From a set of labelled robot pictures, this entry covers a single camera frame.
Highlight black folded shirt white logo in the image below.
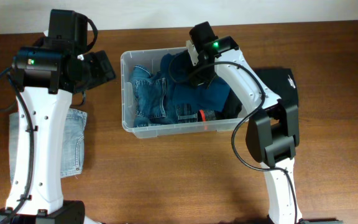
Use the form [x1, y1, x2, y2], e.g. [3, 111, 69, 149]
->
[254, 67, 299, 106]

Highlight navy blue shirt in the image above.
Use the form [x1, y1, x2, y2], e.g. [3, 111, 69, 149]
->
[160, 52, 231, 112]

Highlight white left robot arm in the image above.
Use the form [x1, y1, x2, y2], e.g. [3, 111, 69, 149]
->
[0, 9, 116, 223]

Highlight light blue folded jeans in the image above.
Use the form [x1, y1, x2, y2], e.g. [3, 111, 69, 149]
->
[9, 108, 88, 183]

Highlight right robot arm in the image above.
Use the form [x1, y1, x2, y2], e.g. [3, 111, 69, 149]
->
[186, 22, 303, 223]

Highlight dark blue jeans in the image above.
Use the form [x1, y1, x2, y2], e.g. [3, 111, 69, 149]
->
[130, 65, 198, 128]

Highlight clear plastic storage bin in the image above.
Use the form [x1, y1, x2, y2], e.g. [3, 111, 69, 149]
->
[121, 47, 247, 139]

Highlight black shorts red grey waistband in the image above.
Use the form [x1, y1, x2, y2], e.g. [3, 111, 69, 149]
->
[198, 90, 242, 121]

